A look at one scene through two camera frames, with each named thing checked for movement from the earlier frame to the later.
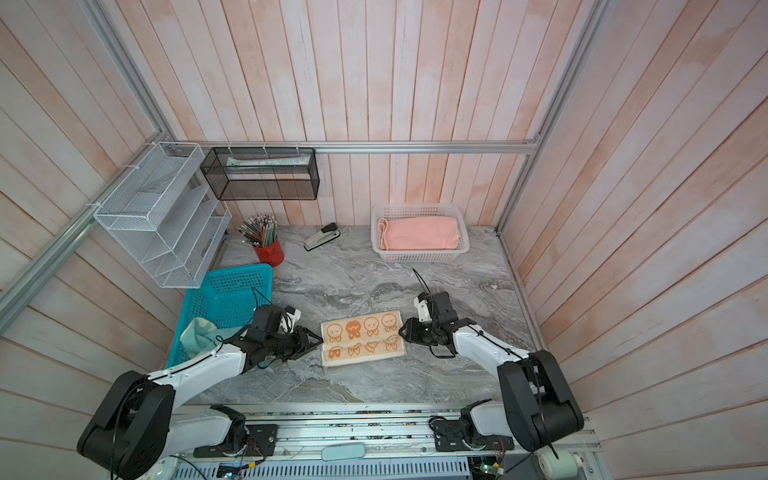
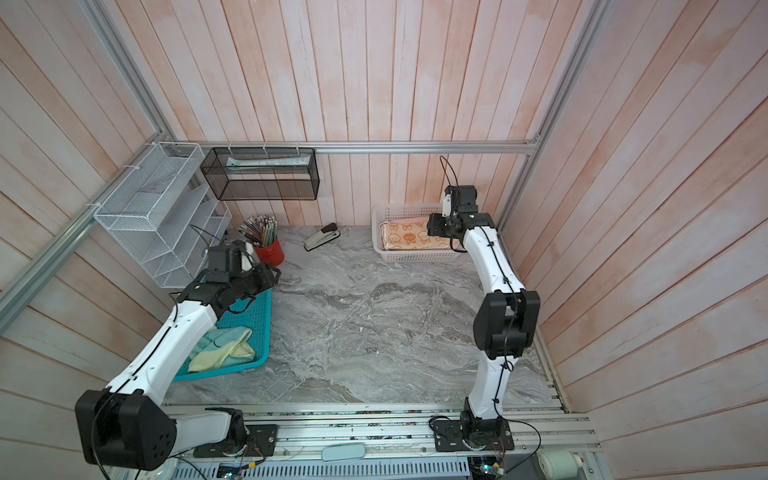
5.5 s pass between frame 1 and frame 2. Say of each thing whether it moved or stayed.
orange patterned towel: moved
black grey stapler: stayed
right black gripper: moved
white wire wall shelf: stayed
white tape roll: stayed
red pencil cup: stayed
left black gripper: moved
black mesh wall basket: stayed
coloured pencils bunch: stayed
